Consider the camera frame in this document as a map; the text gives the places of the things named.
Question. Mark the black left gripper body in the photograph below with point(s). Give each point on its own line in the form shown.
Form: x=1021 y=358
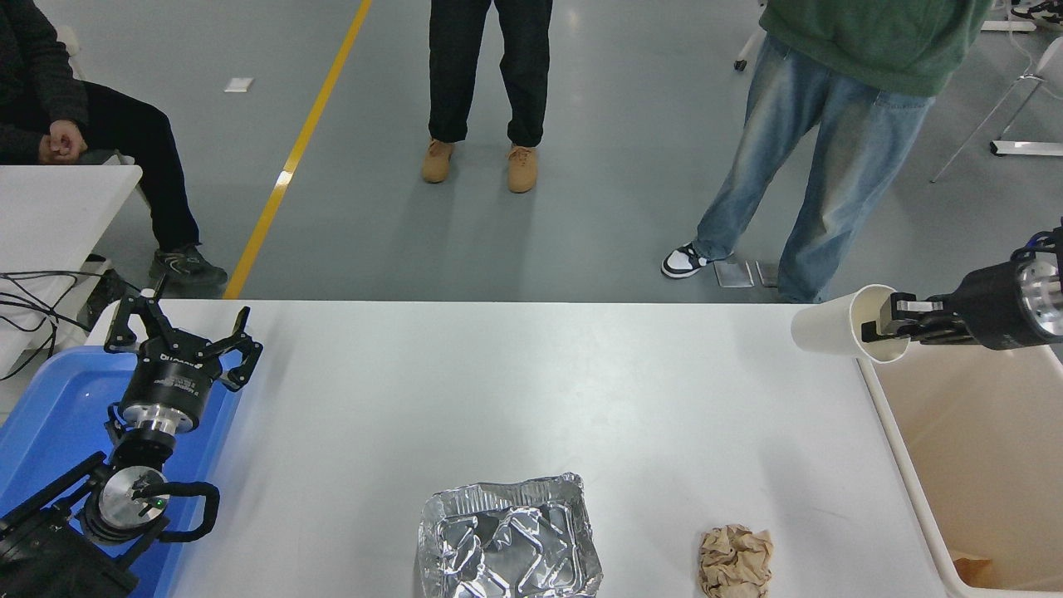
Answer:
x=170 y=384

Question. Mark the grey wheeled office chair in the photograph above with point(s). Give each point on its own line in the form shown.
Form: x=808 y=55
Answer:
x=71 y=50

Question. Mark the person's foot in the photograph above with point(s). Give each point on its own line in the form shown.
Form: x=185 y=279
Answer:
x=1042 y=10

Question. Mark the person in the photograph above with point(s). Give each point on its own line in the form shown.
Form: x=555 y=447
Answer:
x=465 y=66
x=839 y=133
x=133 y=133

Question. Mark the crumpled tan paper ball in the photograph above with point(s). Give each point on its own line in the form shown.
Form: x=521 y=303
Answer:
x=735 y=565

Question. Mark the white paper cup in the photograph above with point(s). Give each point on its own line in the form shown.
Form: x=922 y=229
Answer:
x=826 y=325

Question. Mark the large pale plastic bin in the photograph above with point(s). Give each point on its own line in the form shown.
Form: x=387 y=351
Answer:
x=980 y=465

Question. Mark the white stand foot bar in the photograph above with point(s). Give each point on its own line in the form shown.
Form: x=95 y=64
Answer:
x=1009 y=26
x=1030 y=149

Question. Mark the person's left hand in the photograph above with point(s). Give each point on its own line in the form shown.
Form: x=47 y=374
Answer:
x=71 y=139

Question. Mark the white wheeled chair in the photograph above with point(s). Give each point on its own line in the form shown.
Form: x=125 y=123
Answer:
x=740 y=63

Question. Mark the white side table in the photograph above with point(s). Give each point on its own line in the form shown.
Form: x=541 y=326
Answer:
x=58 y=216

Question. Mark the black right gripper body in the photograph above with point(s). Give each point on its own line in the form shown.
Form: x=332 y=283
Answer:
x=996 y=311

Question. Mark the blue plastic tray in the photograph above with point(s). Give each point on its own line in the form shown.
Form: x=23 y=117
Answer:
x=50 y=415

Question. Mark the foil tray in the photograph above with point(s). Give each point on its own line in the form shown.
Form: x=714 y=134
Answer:
x=507 y=540

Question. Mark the person's right hand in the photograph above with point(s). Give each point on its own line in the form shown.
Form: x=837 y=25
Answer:
x=50 y=154

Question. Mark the silver floor plate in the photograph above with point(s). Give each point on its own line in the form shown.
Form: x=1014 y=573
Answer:
x=768 y=274
x=735 y=274

